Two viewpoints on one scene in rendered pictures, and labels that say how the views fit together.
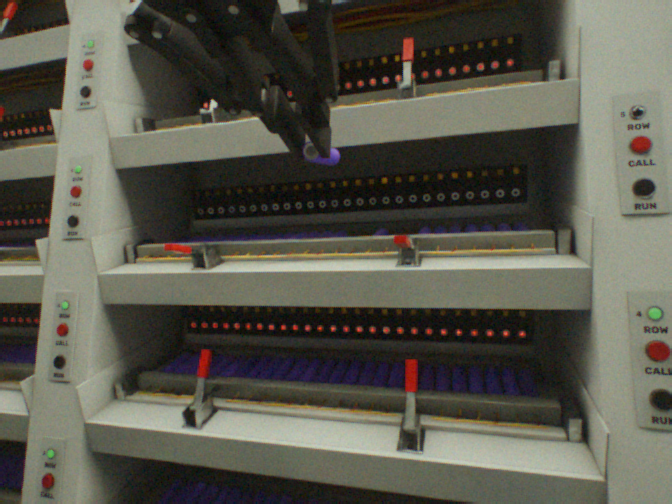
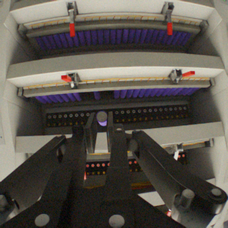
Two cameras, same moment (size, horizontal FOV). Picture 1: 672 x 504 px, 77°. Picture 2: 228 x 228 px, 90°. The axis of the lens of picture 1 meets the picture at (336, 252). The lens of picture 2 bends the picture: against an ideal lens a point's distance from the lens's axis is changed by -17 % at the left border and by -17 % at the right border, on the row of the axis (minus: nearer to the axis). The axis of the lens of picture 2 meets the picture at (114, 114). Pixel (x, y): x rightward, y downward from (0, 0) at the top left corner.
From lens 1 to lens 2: 0.23 m
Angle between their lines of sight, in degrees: 14
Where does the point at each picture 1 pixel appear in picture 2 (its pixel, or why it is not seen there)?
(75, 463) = not seen: outside the picture
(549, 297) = (19, 66)
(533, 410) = (34, 31)
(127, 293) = (210, 59)
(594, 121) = (8, 135)
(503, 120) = (38, 140)
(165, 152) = (199, 129)
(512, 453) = (36, 12)
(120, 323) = (211, 51)
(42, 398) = not seen: outside the picture
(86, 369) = (220, 27)
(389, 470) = not seen: outside the picture
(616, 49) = (7, 161)
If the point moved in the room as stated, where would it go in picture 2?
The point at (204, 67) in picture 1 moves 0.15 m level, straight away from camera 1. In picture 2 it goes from (150, 161) to (177, 123)
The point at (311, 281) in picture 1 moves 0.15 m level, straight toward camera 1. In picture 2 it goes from (118, 62) to (89, 37)
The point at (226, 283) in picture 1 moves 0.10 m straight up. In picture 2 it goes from (163, 61) to (165, 101)
